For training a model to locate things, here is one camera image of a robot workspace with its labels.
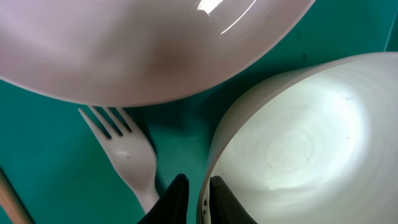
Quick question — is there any white plastic fork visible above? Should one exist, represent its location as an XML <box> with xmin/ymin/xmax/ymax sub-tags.
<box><xmin>78</xmin><ymin>106</ymin><xmax>159</xmax><ymax>213</ymax></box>

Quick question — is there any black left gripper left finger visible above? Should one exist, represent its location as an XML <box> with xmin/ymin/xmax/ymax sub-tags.
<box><xmin>137</xmin><ymin>174</ymin><xmax>189</xmax><ymax>224</ymax></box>

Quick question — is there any wooden chopstick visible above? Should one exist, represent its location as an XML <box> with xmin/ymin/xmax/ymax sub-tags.
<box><xmin>1</xmin><ymin>170</ymin><xmax>34</xmax><ymax>224</ymax></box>

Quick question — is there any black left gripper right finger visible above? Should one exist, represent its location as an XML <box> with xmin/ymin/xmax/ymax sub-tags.
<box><xmin>209</xmin><ymin>175</ymin><xmax>257</xmax><ymax>224</ymax></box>

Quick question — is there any teal plastic tray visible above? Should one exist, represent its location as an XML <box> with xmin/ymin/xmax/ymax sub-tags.
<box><xmin>1</xmin><ymin>0</ymin><xmax>397</xmax><ymax>223</ymax></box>

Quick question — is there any large white plate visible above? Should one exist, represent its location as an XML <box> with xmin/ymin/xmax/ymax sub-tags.
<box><xmin>1</xmin><ymin>0</ymin><xmax>314</xmax><ymax>106</ymax></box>

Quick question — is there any white bowl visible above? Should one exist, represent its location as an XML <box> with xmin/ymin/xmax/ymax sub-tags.
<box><xmin>197</xmin><ymin>52</ymin><xmax>397</xmax><ymax>224</ymax></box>

